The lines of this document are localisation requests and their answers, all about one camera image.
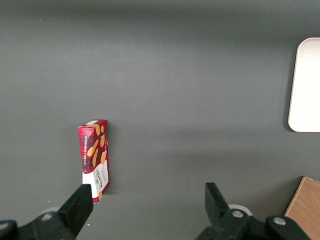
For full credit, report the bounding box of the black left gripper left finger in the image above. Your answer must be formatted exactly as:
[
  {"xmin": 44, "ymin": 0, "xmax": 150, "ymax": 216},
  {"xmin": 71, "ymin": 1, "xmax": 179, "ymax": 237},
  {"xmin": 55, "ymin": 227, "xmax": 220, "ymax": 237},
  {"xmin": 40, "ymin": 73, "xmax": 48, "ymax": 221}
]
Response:
[{"xmin": 18, "ymin": 183, "xmax": 94, "ymax": 240}]

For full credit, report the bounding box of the wooden drawer cabinet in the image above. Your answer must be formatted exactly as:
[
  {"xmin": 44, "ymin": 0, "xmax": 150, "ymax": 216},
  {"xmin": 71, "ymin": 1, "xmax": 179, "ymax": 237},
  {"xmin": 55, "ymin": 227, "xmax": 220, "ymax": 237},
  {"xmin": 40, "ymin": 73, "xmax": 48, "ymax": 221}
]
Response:
[{"xmin": 283, "ymin": 176, "xmax": 320, "ymax": 240}]

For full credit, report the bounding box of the red tartan shortbread box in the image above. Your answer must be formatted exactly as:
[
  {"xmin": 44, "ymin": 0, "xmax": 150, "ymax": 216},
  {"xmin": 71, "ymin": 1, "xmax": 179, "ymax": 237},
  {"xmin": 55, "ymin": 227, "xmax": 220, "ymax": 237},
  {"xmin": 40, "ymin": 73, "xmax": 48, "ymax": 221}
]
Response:
[{"xmin": 77, "ymin": 119, "xmax": 110, "ymax": 204}]

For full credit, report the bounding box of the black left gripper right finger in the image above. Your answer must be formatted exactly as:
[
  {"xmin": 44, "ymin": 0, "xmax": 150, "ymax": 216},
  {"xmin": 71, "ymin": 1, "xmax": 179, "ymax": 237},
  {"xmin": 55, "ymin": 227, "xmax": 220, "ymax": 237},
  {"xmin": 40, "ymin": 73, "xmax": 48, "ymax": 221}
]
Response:
[{"xmin": 196, "ymin": 182, "xmax": 270, "ymax": 240}]

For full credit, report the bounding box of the beige rectangular tray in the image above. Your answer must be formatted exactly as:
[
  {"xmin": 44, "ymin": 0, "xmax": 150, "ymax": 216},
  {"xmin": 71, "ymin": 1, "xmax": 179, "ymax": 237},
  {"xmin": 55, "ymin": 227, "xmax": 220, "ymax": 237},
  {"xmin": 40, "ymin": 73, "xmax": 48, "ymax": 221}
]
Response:
[{"xmin": 287, "ymin": 37, "xmax": 320, "ymax": 133}]

